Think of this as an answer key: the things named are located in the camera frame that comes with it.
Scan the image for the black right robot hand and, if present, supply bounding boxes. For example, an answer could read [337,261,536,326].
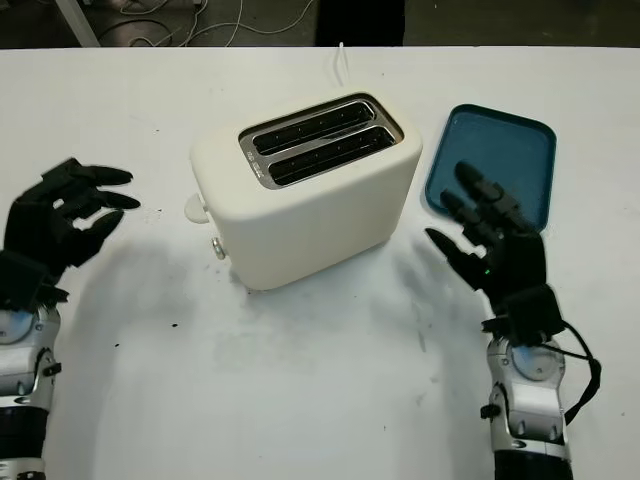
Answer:
[423,159,550,317]

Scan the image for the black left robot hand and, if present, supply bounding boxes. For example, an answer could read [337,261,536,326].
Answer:
[3,157,142,290]

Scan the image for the white two-slot toaster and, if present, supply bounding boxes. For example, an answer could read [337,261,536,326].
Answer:
[183,91,424,293]

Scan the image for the person body dark trousers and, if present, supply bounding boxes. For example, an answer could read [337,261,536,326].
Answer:
[316,0,407,49]

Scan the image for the blue rectangular tray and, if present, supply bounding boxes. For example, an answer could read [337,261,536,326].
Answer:
[423,103,558,234]

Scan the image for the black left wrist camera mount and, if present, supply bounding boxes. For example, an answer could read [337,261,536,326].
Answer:
[0,250,47,311]

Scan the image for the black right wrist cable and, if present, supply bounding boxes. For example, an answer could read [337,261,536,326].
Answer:
[543,319,604,427]

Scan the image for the white metal table frame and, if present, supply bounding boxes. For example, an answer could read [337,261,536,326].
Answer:
[53,0,209,49]

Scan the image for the white toaster power cable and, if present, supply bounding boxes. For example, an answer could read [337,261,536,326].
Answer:
[329,41,351,94]

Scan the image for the white floor cable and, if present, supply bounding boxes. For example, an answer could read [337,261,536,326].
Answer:
[119,0,321,49]

